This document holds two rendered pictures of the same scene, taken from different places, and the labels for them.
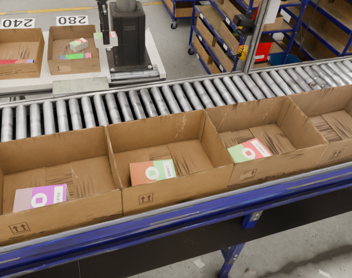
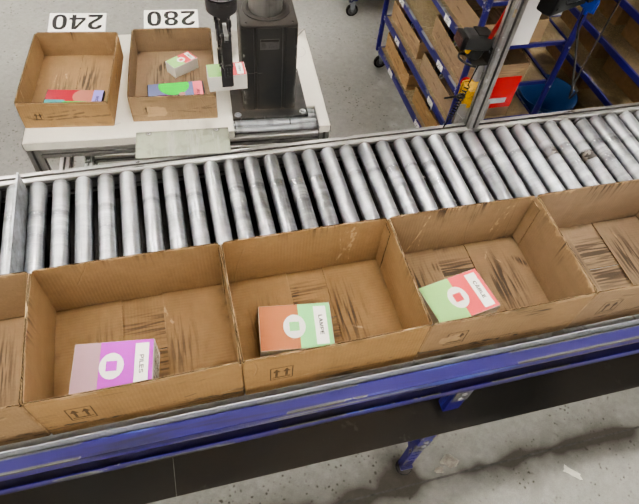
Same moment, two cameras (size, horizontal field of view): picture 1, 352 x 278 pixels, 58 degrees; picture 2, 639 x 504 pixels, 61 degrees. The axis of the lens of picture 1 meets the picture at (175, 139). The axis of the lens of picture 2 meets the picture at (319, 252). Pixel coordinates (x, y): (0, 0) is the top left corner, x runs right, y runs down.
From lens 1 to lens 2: 0.19 m
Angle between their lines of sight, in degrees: 8
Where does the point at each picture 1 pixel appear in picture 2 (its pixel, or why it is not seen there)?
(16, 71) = (75, 115)
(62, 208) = (147, 388)
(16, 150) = (75, 279)
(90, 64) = (200, 105)
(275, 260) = (492, 445)
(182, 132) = (349, 251)
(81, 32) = (186, 40)
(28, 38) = (95, 49)
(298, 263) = (531, 453)
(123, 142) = (249, 266)
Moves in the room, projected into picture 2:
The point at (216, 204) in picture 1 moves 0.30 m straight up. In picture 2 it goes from (396, 384) to (429, 317)
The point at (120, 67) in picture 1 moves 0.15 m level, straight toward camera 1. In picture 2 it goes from (252, 109) to (252, 139)
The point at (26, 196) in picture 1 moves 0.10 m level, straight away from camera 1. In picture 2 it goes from (91, 357) to (76, 319)
